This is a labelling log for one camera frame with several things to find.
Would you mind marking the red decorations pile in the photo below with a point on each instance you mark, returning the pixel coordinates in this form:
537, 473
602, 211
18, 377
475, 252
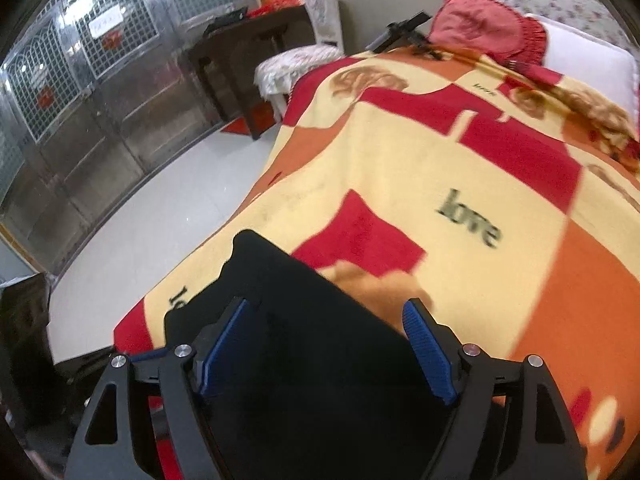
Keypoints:
272, 6

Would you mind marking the red ruffled cushion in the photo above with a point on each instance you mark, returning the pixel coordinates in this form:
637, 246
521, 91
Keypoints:
475, 25

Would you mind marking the black device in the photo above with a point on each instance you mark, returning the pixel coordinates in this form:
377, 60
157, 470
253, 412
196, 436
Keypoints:
225, 20

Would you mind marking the red yellow printed blanket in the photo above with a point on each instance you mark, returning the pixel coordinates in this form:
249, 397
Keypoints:
400, 160

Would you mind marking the black pants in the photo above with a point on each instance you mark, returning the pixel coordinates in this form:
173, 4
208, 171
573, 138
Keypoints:
310, 360

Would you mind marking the white pillow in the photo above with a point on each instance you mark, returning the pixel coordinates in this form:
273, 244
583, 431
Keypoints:
585, 60

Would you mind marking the dark wooden table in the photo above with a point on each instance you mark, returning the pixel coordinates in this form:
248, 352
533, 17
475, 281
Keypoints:
240, 35

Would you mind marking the plastic wrapped white chair back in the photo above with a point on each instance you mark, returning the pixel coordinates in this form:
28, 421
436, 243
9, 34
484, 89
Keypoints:
322, 0

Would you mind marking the floral grey pillow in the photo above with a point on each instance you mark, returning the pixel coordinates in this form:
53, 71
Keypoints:
575, 2

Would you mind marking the red floor mat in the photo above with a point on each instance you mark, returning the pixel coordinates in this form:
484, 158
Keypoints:
247, 120

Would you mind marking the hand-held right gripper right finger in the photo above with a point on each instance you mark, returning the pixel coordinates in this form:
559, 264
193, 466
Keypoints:
430, 355

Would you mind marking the black phone stand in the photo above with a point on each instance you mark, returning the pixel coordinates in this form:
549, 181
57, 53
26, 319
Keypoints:
395, 30

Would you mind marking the dark cabinet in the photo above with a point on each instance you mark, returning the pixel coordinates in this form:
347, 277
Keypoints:
22, 335

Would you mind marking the metal gate door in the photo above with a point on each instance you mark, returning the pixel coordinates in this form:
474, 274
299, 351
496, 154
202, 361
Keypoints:
100, 85

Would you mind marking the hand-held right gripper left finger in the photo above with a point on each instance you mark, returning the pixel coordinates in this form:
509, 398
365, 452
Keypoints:
225, 350

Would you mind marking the red striped cloth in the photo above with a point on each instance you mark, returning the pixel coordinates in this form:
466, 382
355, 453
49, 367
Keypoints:
537, 74

